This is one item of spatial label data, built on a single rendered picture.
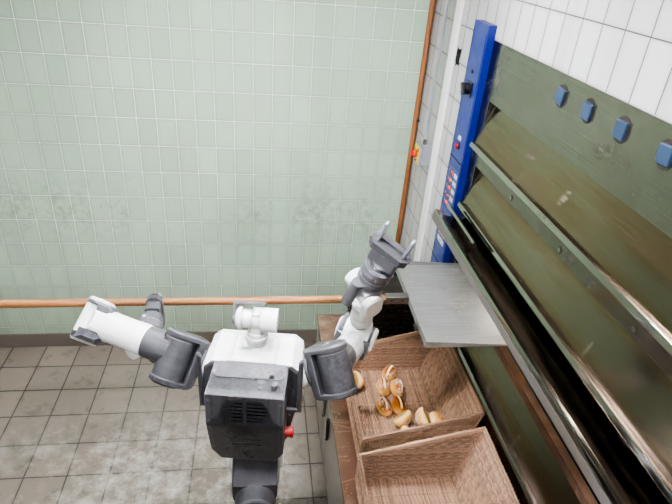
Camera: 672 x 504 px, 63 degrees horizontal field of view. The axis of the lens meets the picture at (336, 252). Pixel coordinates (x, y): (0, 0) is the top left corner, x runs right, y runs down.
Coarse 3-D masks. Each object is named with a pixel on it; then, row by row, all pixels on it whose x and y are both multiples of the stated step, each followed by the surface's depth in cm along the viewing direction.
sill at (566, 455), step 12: (504, 348) 195; (516, 372) 186; (528, 384) 178; (528, 396) 178; (540, 408) 170; (552, 432) 163; (564, 444) 158; (564, 456) 157; (576, 468) 151; (576, 480) 151; (588, 492) 145
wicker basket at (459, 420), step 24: (408, 336) 257; (360, 360) 262; (432, 360) 260; (408, 384) 259; (432, 384) 255; (456, 384) 234; (360, 408) 244; (408, 408) 245; (432, 408) 247; (456, 408) 230; (480, 408) 213; (360, 432) 213; (384, 432) 232; (408, 432) 211; (432, 432) 213
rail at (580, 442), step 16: (464, 256) 196; (480, 288) 181; (496, 304) 171; (512, 336) 158; (528, 352) 152; (544, 384) 141; (560, 416) 133; (576, 432) 128; (592, 464) 120; (608, 480) 117; (608, 496) 115
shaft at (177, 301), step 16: (0, 304) 193; (16, 304) 194; (32, 304) 194; (48, 304) 195; (64, 304) 196; (80, 304) 197; (128, 304) 199; (144, 304) 200; (176, 304) 201; (192, 304) 202; (208, 304) 203; (224, 304) 204; (240, 304) 205
